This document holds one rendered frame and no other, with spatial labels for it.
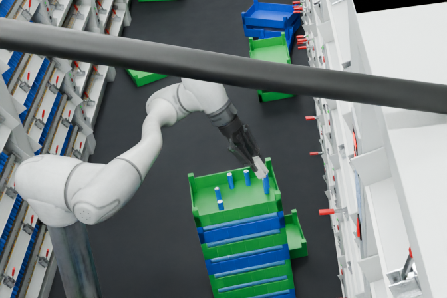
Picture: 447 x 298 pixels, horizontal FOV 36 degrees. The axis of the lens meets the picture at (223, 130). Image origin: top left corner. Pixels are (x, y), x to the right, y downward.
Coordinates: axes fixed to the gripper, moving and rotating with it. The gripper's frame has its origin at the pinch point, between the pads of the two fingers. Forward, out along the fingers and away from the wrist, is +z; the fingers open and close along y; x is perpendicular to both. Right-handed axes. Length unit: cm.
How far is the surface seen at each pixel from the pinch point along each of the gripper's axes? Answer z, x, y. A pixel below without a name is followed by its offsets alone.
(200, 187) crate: 3.9, -30.3, -2.4
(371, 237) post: -41, 87, 91
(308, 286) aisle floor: 63, -19, -8
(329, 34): -46, 62, 26
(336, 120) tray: -26, 54, 30
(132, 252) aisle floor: 29, -90, -5
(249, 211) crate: 11.8, -8.6, 7.0
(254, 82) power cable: -79, 102, 115
